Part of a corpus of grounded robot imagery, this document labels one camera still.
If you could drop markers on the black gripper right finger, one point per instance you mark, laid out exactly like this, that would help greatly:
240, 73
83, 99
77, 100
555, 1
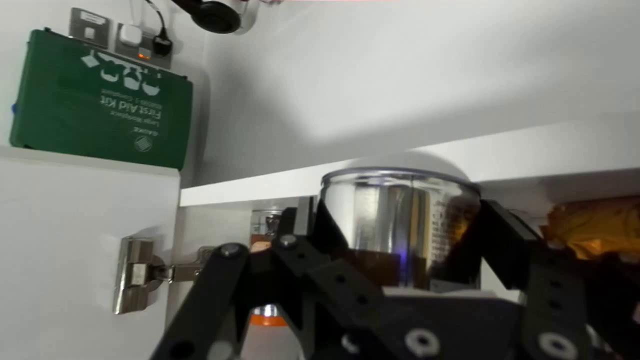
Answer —
573, 309

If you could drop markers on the green first aid box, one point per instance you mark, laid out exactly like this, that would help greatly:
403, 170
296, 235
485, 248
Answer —
80, 100

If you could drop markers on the steel cabinet hinge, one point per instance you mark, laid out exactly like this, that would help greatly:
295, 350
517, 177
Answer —
141, 273

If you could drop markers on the white cabinet door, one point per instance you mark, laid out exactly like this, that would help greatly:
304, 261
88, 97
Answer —
60, 226

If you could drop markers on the clear bottle with orange cap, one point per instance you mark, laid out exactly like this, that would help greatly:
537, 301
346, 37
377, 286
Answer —
398, 223

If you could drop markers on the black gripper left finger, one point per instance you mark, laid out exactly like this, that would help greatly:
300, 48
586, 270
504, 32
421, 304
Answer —
298, 273

